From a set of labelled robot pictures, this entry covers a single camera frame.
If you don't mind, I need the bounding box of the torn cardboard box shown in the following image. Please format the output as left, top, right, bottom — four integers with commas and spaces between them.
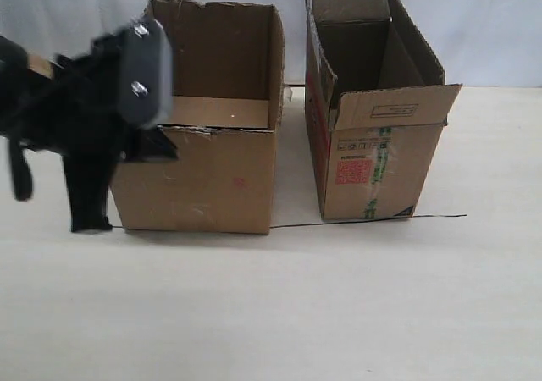
111, 0, 285, 235

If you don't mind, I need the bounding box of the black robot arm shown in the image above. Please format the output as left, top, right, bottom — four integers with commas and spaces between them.
1, 20, 177, 232

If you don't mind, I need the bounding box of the black cable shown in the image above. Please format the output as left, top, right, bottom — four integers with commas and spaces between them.
6, 137, 34, 202

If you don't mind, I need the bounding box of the tall taped cardboard box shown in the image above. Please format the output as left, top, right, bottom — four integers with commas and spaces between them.
304, 0, 461, 221

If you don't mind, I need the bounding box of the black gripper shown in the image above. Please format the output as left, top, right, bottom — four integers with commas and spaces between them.
25, 31, 179, 233

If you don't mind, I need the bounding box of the thin black line marker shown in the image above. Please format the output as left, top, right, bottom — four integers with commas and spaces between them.
270, 213, 468, 229

